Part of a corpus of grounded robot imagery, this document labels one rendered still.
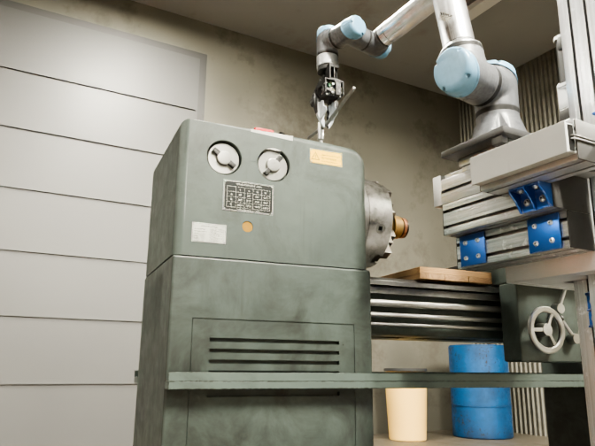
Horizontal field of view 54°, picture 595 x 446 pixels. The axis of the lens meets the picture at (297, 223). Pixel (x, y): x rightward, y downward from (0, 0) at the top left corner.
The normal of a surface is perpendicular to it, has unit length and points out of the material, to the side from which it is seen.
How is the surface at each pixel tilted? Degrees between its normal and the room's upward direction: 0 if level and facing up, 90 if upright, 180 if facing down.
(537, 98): 90
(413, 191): 90
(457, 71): 97
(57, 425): 90
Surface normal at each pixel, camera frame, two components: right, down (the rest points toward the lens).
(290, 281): 0.39, -0.22
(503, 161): -0.87, -0.12
